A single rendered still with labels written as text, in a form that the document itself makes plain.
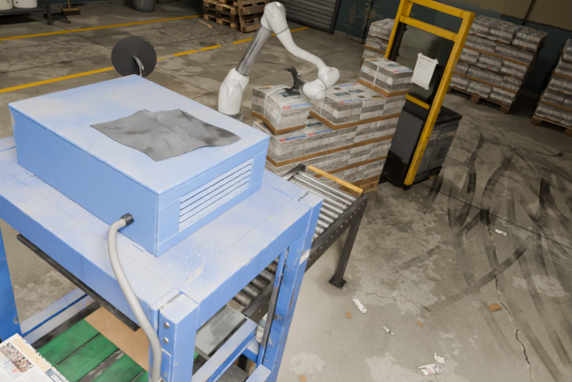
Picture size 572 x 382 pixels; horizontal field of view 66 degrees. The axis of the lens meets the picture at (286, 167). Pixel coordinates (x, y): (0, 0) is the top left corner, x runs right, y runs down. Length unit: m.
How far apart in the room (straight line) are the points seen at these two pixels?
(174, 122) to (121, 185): 0.26
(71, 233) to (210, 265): 0.36
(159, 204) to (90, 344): 1.00
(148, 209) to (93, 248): 0.19
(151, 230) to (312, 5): 10.15
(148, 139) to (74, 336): 1.01
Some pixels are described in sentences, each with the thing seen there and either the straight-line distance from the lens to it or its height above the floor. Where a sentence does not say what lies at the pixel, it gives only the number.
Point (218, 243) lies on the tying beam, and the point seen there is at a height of 1.55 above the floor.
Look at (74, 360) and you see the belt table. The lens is 1.94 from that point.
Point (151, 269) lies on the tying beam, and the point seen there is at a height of 1.54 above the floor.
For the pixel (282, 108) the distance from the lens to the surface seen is 3.21.
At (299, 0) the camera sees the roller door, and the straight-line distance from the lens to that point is 11.24.
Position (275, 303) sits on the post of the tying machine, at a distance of 1.76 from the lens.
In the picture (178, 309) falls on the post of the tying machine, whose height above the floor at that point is 1.55.
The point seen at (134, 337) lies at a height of 0.80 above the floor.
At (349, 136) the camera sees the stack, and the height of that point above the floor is 0.73.
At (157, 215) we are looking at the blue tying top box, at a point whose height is 1.68.
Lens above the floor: 2.35
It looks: 30 degrees down
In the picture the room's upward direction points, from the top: 11 degrees clockwise
